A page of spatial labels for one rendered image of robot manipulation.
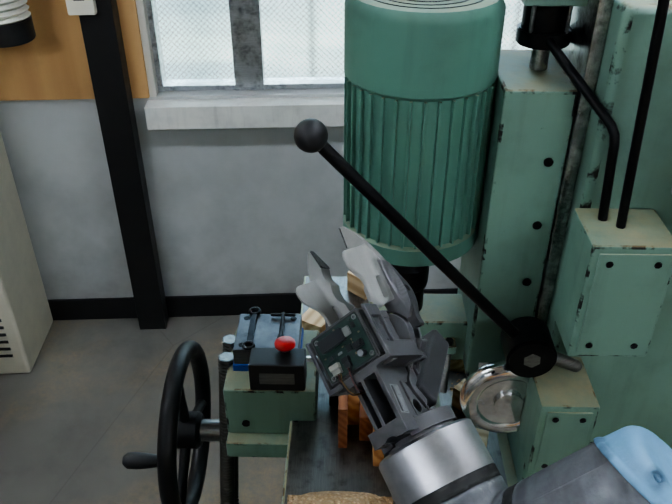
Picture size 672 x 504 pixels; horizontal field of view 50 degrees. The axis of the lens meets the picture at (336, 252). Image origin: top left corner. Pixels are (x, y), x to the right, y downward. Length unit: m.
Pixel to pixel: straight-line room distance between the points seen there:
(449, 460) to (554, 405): 0.33
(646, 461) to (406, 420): 0.18
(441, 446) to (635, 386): 0.49
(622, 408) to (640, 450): 0.53
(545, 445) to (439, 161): 0.38
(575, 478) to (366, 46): 0.47
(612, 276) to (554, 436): 0.23
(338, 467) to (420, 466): 0.45
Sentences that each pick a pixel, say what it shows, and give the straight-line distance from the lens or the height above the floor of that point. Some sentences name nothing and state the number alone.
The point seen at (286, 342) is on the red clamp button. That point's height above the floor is 1.03.
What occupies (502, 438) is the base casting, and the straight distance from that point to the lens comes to 1.25.
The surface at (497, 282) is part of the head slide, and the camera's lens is 0.94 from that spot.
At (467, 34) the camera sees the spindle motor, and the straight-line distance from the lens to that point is 0.78.
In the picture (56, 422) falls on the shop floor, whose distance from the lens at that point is 2.49.
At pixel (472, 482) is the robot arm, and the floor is 1.24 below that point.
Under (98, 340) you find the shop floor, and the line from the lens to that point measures 2.75.
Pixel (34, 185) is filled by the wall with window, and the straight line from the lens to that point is 2.60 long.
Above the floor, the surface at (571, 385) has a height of 1.08.
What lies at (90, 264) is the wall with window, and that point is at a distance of 2.72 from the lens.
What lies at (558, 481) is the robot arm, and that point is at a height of 1.28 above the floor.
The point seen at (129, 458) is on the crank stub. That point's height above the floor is 0.87.
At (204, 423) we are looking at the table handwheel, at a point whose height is 0.83.
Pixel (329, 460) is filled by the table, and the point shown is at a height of 0.90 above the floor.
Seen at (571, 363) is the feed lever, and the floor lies 1.10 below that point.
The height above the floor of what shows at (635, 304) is 1.23.
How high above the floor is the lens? 1.71
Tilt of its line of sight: 34 degrees down
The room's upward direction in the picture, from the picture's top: straight up
